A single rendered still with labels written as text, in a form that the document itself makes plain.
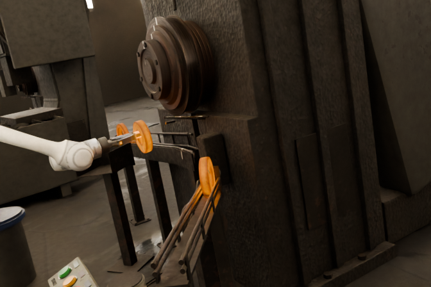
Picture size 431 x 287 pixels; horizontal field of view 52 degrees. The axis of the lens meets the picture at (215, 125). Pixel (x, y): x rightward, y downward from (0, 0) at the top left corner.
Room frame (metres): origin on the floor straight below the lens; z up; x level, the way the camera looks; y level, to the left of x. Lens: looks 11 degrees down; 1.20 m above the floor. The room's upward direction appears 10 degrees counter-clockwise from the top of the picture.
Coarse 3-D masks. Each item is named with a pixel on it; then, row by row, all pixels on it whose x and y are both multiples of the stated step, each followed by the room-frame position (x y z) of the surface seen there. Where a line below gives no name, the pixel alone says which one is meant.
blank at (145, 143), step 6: (138, 120) 1.99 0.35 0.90; (138, 126) 1.96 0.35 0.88; (144, 126) 1.94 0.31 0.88; (144, 132) 1.92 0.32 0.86; (138, 138) 2.01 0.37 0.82; (144, 138) 1.92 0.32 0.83; (150, 138) 1.92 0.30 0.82; (138, 144) 2.02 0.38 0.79; (144, 144) 1.94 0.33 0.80; (150, 144) 1.93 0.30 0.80; (144, 150) 1.96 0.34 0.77; (150, 150) 1.95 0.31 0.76
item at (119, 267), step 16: (128, 144) 2.44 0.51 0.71; (96, 160) 2.55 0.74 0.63; (112, 160) 2.29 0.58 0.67; (128, 160) 2.41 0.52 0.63; (80, 176) 2.40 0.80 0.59; (112, 176) 2.38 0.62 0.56; (112, 192) 2.38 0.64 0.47; (112, 208) 2.39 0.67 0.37; (128, 224) 2.42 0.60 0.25; (128, 240) 2.39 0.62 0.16; (128, 256) 2.37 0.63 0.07; (144, 256) 2.46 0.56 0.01
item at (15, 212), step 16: (0, 208) 2.58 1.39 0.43; (16, 208) 2.53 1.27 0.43; (0, 224) 2.32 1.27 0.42; (16, 224) 2.41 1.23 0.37; (0, 240) 2.33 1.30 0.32; (16, 240) 2.38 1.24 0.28; (0, 256) 2.32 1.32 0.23; (16, 256) 2.36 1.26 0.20; (0, 272) 2.32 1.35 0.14; (16, 272) 2.35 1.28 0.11; (32, 272) 2.43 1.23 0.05
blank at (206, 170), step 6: (204, 162) 1.55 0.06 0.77; (210, 162) 1.62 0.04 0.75; (204, 168) 1.53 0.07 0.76; (210, 168) 1.61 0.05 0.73; (204, 174) 1.52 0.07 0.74; (210, 174) 1.62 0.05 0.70; (204, 180) 1.51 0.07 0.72; (210, 180) 1.55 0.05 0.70; (204, 186) 1.51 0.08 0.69; (210, 186) 1.52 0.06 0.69; (204, 192) 1.52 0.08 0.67; (210, 192) 1.52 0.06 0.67
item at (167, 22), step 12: (168, 24) 1.98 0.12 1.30; (180, 24) 1.99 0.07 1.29; (180, 36) 1.93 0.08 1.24; (180, 48) 1.91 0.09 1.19; (192, 48) 1.92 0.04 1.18; (192, 60) 1.91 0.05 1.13; (192, 72) 1.90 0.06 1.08; (192, 84) 1.91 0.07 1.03; (192, 96) 1.94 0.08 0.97; (180, 108) 2.02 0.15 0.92; (192, 108) 2.04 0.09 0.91
